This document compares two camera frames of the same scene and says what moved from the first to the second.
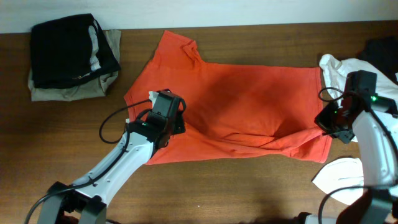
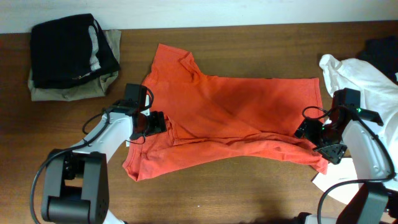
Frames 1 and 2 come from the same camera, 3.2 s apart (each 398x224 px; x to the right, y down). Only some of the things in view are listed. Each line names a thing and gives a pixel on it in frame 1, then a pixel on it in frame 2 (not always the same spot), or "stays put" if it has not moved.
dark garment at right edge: (382, 53) stays put
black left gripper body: (179, 123) → (157, 122)
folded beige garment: (92, 88) stays put
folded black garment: (60, 51) stays put
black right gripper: (325, 121) → (331, 150)
